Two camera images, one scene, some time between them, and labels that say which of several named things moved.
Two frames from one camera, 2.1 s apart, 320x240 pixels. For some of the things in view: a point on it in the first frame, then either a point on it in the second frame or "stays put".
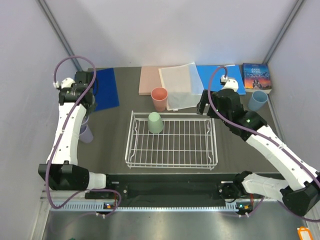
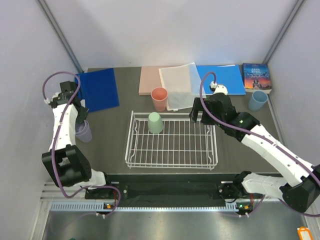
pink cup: [159, 95] stays put
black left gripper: [90, 109] -> [84, 112]
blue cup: [257, 100] stays put
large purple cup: [85, 134] stays put
